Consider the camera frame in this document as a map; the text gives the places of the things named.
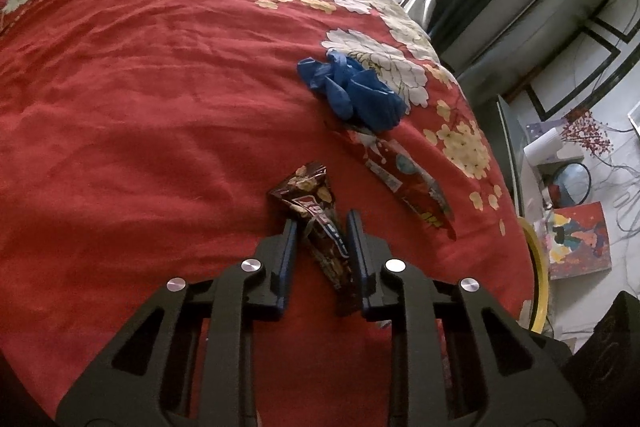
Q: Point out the red floral blanket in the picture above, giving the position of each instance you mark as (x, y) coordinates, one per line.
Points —
(150, 107)

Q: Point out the crumpled blue gloves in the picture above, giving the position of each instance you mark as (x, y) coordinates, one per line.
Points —
(370, 102)

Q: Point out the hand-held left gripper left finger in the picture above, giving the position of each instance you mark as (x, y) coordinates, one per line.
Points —
(287, 257)

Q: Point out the blue round basin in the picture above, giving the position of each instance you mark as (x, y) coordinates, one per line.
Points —
(570, 184)

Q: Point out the colourful painted canvas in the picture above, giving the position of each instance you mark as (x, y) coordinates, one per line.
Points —
(580, 242)

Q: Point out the brown chocolate wrapper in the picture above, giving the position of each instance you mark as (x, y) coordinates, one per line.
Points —
(320, 227)

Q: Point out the yellow hoop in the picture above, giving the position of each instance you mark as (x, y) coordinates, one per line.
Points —
(540, 277)

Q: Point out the red patterned snack wrapper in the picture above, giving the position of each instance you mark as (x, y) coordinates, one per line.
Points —
(410, 179)

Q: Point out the black flat panel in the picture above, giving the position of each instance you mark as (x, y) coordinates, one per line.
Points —
(507, 132)

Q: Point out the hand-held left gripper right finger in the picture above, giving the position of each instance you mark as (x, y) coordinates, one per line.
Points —
(356, 252)

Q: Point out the white standing air conditioner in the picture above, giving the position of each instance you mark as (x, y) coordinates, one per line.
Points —
(560, 2)

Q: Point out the white tissue roll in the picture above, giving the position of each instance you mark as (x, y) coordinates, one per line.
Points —
(542, 147)

